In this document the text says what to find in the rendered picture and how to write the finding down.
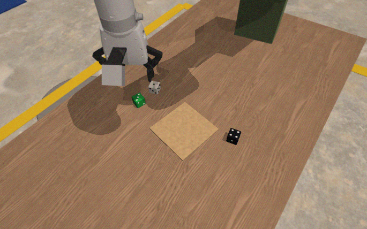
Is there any tan flat square mat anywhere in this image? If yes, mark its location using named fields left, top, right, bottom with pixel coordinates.
left=150, top=102, right=219, bottom=161

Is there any green die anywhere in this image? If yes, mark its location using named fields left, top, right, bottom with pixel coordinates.
left=132, top=93, right=146, bottom=108

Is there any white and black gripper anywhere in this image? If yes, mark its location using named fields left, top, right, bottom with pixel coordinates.
left=92, top=21, right=163, bottom=82

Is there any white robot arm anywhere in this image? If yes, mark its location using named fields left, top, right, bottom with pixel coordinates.
left=94, top=0, right=143, bottom=86

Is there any black die with white pips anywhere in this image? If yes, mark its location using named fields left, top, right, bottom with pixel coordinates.
left=226, top=128, right=241, bottom=145

